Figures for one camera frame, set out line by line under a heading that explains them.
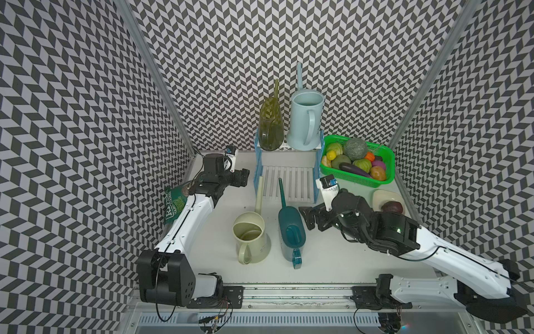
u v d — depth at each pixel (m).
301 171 1.08
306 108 0.69
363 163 1.02
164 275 0.39
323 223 0.55
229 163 0.65
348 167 1.02
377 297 0.65
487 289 0.38
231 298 0.73
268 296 0.75
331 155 1.04
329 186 0.52
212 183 0.62
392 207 0.92
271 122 0.73
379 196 0.97
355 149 1.02
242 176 0.75
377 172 0.99
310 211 0.53
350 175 1.04
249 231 0.85
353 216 0.41
